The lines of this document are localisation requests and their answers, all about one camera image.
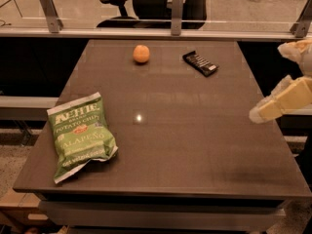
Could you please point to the black office chair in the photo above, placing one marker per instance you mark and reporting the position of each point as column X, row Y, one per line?
column 156, row 14

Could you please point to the right metal glass bracket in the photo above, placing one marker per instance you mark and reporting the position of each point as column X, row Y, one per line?
column 301, row 27

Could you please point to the left metal glass bracket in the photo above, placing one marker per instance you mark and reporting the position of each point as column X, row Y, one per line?
column 52, row 18

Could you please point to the metal glass bracket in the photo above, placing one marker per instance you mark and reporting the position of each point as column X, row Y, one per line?
column 52, row 18
column 177, row 8
column 301, row 27

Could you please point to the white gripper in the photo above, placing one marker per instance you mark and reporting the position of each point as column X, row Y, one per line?
column 307, row 66

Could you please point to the orange fruit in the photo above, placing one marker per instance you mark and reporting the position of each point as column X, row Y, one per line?
column 141, row 54

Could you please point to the middle metal glass bracket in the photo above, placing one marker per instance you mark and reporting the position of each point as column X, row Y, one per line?
column 177, row 8

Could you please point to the black rxbar chocolate bar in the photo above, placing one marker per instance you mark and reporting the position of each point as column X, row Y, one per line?
column 205, row 67

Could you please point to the glass partition panel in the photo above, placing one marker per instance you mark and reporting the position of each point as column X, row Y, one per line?
column 214, row 15

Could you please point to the green jalapeno chip bag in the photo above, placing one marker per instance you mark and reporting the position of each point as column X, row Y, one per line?
column 80, row 135

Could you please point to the wooden drawer cabinet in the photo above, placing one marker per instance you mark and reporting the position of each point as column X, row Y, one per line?
column 21, row 212

